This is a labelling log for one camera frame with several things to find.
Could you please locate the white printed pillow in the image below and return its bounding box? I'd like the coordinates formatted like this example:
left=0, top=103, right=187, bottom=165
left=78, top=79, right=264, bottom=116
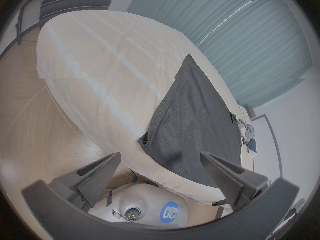
left=237, top=104, right=250, bottom=119

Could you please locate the black chest of drawers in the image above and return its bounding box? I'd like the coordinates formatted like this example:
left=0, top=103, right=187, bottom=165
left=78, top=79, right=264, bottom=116
left=39, top=0, right=117, bottom=20

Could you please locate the pile of clothes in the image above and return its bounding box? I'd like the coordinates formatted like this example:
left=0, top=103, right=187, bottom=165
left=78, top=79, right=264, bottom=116
left=236, top=118, right=258, bottom=160

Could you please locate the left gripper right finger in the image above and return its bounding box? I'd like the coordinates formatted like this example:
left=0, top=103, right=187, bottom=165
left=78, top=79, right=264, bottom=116
left=199, top=152, right=268, bottom=213

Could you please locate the bed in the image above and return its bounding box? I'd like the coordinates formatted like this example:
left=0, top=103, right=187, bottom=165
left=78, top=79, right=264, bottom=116
left=36, top=9, right=283, bottom=221

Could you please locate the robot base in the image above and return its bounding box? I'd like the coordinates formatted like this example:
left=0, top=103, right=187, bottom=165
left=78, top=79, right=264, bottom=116
left=87, top=181, right=190, bottom=229

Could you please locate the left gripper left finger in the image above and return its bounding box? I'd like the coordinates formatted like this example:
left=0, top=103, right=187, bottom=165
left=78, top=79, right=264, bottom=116
left=51, top=152, right=122, bottom=208

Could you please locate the black T-shirt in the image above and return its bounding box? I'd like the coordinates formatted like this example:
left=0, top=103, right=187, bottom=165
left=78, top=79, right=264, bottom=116
left=137, top=53, right=253, bottom=187

